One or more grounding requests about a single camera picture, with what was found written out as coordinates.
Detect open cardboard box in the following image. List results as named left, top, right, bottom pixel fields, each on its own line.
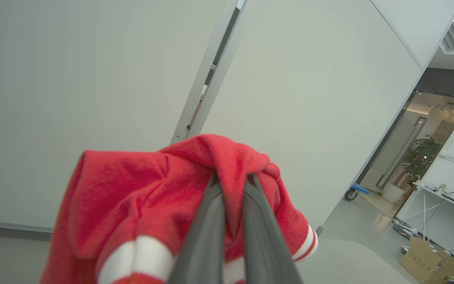
left=400, top=237, right=454, bottom=284

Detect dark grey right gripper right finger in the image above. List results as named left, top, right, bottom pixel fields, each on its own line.
left=242, top=174, right=303, bottom=284

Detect white metal desk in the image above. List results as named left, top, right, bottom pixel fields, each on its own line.
left=396, top=181, right=454, bottom=261

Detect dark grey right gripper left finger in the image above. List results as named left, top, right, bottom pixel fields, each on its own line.
left=167, top=172, right=226, bottom=284

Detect glass door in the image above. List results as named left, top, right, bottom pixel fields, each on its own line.
left=360, top=92, right=428, bottom=194

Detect red garment with white stripes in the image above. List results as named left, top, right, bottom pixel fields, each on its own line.
left=40, top=134, right=319, bottom=284

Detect white partition panel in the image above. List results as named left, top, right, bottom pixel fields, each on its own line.
left=0, top=0, right=238, bottom=240
left=188, top=0, right=424, bottom=237

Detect blue platform trolley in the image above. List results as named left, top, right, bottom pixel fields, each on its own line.
left=344, top=183, right=370, bottom=201

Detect potted green plant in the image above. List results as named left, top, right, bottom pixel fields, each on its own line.
left=382, top=135, right=444, bottom=204

